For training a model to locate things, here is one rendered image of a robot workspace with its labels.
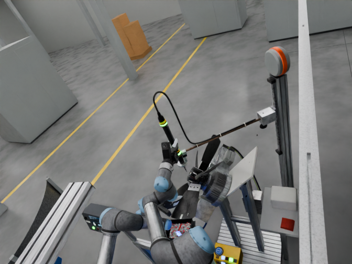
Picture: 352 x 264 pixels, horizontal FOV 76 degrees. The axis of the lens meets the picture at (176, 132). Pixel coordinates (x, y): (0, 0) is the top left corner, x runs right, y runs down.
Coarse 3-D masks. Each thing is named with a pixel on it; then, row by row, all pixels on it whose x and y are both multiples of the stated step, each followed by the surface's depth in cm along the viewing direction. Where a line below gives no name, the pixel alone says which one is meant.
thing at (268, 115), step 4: (268, 108) 145; (272, 108) 143; (260, 112) 145; (264, 112) 144; (268, 112) 142; (272, 112) 141; (276, 112) 142; (260, 116) 143; (264, 116) 141; (268, 116) 141; (272, 116) 142; (276, 116) 144; (260, 120) 146; (264, 120) 142; (268, 120) 143; (272, 120) 144; (264, 124) 144
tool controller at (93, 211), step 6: (90, 204) 184; (96, 204) 182; (84, 210) 179; (90, 210) 178; (96, 210) 176; (102, 210) 174; (84, 216) 179; (90, 216) 174; (96, 216) 170; (90, 222) 179; (96, 222) 174; (90, 228) 184; (96, 228) 179
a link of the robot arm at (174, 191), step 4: (172, 184) 123; (172, 188) 123; (156, 192) 124; (160, 192) 123; (164, 192) 122; (168, 192) 122; (172, 192) 123; (176, 192) 126; (160, 196) 122; (164, 196) 123; (168, 196) 123; (172, 196) 124; (176, 196) 126; (160, 200) 123; (164, 200) 124; (168, 200) 126; (172, 200) 126
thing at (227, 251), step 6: (216, 246) 141; (222, 246) 140; (228, 246) 138; (222, 252) 137; (228, 252) 136; (234, 252) 135; (240, 252) 134; (216, 258) 136; (234, 258) 132; (240, 258) 134
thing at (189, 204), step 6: (186, 192) 166; (192, 192) 164; (198, 192) 162; (186, 198) 162; (192, 198) 160; (198, 198) 158; (180, 204) 161; (186, 204) 157; (192, 204) 155; (174, 210) 161; (180, 210) 157; (186, 210) 154; (192, 210) 151; (174, 216) 157; (180, 216) 153; (186, 216) 149; (192, 216) 146
